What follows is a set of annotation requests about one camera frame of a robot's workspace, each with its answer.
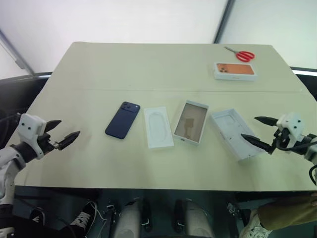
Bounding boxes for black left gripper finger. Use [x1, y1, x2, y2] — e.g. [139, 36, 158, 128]
[58, 130, 81, 150]
[45, 119, 62, 132]

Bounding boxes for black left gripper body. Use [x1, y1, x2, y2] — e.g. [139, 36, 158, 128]
[37, 132, 61, 156]

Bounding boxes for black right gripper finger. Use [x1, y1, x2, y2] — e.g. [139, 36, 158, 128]
[241, 133, 273, 153]
[254, 116, 279, 127]

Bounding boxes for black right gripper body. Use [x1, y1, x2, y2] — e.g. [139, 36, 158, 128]
[268, 127, 291, 155]

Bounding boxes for dark blue smartphone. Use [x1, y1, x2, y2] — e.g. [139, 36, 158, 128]
[105, 101, 141, 138]

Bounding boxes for white phone box base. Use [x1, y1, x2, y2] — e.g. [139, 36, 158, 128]
[173, 99, 210, 147]

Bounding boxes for white cardboard insert tray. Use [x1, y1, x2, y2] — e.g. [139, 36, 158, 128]
[143, 106, 175, 150]

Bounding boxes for white phone box lid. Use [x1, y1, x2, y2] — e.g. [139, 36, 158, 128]
[210, 107, 266, 163]

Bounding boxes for sealed orange-print phone box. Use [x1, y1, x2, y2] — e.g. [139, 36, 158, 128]
[213, 62, 259, 82]

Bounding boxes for black seat furniture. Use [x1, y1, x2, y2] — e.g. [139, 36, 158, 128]
[289, 66, 317, 101]
[0, 71, 53, 119]

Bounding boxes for black white sneaker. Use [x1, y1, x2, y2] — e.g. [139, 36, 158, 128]
[70, 200, 99, 234]
[29, 207, 46, 227]

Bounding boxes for person's tan trouser leg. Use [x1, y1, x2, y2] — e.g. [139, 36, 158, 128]
[257, 194, 317, 232]

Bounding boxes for grey metal pole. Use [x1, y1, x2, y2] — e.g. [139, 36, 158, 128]
[0, 28, 35, 75]

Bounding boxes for white lace shoe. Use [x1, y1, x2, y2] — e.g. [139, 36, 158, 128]
[239, 209, 273, 238]

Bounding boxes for dark rounded robot leg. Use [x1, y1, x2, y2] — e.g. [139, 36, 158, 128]
[115, 197, 152, 238]
[174, 197, 215, 238]

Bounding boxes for dark metal pole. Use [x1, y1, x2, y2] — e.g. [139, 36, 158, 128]
[212, 0, 236, 45]

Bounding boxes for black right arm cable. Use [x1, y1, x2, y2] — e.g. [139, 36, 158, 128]
[276, 138, 317, 186]

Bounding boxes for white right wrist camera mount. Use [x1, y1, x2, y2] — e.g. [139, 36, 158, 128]
[276, 112, 306, 147]

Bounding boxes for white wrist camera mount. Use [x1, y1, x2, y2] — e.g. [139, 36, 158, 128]
[18, 113, 48, 159]
[276, 112, 306, 147]

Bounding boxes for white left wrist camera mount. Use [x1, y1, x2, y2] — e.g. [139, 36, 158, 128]
[18, 113, 48, 159]

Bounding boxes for red handled scissors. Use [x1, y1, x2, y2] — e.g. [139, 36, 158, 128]
[224, 46, 256, 63]

